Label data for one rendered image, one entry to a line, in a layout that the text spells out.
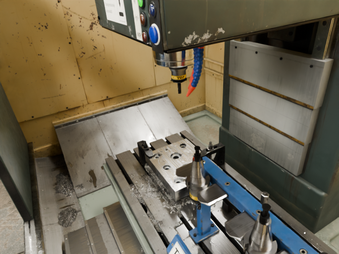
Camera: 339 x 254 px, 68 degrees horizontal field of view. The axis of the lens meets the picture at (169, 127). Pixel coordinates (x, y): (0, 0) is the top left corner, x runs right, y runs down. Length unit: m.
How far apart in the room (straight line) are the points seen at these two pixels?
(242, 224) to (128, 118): 1.44
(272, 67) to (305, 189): 0.55
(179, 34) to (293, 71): 0.68
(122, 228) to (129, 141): 0.73
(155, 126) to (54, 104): 0.71
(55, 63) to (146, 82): 0.65
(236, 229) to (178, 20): 0.44
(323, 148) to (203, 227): 0.57
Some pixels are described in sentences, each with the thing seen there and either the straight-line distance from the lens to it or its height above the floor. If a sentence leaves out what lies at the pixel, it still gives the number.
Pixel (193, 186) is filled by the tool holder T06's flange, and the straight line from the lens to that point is 0.67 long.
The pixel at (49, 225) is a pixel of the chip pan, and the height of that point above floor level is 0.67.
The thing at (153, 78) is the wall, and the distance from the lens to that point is 1.99.
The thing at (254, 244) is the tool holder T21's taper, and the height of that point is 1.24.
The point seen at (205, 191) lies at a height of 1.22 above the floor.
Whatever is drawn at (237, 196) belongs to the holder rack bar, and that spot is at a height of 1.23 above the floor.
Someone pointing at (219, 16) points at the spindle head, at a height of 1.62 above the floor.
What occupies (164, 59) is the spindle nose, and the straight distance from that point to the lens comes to 0.79.
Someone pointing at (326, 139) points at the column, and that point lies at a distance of 1.14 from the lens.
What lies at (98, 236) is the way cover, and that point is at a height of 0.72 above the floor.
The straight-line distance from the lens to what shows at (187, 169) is 0.73.
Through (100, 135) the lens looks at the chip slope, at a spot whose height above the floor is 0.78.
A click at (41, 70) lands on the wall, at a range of 1.78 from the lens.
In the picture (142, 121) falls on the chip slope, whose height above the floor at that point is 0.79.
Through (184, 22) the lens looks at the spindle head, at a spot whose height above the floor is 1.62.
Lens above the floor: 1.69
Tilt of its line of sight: 31 degrees down
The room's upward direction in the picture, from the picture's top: 5 degrees counter-clockwise
